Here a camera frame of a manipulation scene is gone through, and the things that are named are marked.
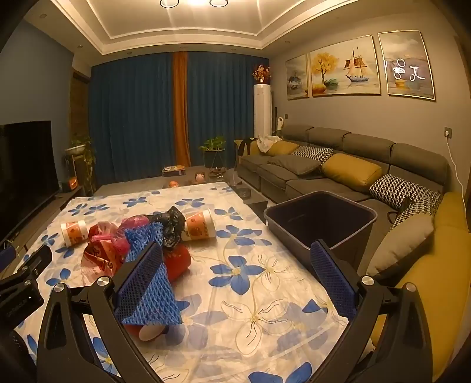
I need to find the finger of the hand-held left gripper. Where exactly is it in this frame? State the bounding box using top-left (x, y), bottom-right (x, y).
top-left (10, 244), bottom-right (53, 283)
top-left (0, 245), bottom-right (18, 269)

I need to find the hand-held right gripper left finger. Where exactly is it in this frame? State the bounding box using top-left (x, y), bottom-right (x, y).
top-left (37, 241), bottom-right (164, 383)

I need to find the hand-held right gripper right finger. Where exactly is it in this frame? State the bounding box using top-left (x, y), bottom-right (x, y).
top-left (310, 239), bottom-right (433, 383)

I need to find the blue foam fruit net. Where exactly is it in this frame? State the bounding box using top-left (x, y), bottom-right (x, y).
top-left (114, 223), bottom-right (185, 328)

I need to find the orange print paper cup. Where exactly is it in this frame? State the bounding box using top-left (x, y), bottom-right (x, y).
top-left (60, 220), bottom-right (89, 247)
top-left (184, 209), bottom-right (218, 242)

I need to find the red plastic bag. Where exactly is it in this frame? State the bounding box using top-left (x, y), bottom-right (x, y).
top-left (81, 221), bottom-right (129, 275)

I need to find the dark plastic bin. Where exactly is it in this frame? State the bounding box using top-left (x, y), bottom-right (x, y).
top-left (263, 191), bottom-right (379, 275)

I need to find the black plastic bag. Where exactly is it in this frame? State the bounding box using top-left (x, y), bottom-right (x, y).
top-left (147, 206), bottom-right (186, 253)

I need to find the blue floral blanket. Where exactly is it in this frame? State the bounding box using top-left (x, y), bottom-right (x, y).
top-left (13, 181), bottom-right (372, 383)

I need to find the dark television cabinet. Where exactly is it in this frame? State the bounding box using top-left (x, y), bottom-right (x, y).
top-left (0, 184), bottom-right (86, 255)

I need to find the light grey pillow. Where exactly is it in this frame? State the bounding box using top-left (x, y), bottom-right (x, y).
top-left (366, 213), bottom-right (435, 278)

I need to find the black television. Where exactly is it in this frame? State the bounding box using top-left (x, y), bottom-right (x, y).
top-left (0, 120), bottom-right (61, 244)

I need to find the grey and yellow sofa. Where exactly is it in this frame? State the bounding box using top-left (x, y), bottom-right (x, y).
top-left (235, 124), bottom-right (470, 383)

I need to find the small black bag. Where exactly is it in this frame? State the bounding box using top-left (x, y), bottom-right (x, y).
top-left (386, 197), bottom-right (413, 222)

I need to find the grey coffee table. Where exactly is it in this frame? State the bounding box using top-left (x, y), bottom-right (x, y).
top-left (162, 167), bottom-right (269, 214)

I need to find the large yellow pillow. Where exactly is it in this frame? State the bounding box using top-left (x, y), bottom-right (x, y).
top-left (321, 153), bottom-right (383, 193)

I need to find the houndstooth pillow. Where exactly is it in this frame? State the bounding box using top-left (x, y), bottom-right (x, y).
top-left (369, 174), bottom-right (440, 210)
top-left (388, 195), bottom-right (442, 232)

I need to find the trailing plant in white pot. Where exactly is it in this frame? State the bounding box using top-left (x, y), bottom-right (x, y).
top-left (64, 136), bottom-right (97, 196)

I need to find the dark grey pillow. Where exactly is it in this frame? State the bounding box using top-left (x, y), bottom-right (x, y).
top-left (267, 155), bottom-right (321, 176)

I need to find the diamond pattern pillow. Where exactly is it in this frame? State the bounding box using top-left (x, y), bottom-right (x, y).
top-left (292, 146), bottom-right (335, 165)

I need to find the small yellow pillow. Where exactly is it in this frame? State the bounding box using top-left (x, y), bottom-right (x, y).
top-left (266, 141), bottom-right (299, 157)

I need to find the potted plant on stand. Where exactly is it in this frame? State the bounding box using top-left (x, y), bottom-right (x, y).
top-left (199, 136), bottom-right (228, 172)

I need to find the white cloth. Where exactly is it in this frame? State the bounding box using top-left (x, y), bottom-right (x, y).
top-left (257, 135), bottom-right (282, 152)

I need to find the blue curtain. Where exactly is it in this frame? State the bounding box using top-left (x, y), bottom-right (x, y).
top-left (186, 52), bottom-right (269, 168)
top-left (89, 52), bottom-right (177, 185)

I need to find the black garment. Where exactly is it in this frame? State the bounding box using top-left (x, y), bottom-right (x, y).
top-left (235, 138), bottom-right (258, 157)

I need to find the orange curtain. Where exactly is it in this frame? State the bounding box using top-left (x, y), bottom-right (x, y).
top-left (172, 52), bottom-right (192, 166)

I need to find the white standing air conditioner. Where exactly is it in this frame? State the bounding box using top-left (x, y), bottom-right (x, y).
top-left (253, 84), bottom-right (272, 138)

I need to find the small framed painting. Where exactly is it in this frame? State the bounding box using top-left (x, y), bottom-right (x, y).
top-left (285, 55), bottom-right (309, 101)

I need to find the sailboat framed painting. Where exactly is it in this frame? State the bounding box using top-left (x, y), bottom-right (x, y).
top-left (308, 35), bottom-right (381, 98)

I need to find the orange flower decoration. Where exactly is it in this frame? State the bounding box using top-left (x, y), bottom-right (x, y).
top-left (252, 64), bottom-right (272, 85)

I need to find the purple framed painting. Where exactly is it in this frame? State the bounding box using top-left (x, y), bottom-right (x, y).
top-left (378, 30), bottom-right (437, 102)

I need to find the white cable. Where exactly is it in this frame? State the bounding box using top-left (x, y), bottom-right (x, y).
top-left (447, 134), bottom-right (466, 196)

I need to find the ring ceiling light fixture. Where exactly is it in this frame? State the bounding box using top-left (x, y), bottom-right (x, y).
top-left (160, 0), bottom-right (227, 8)

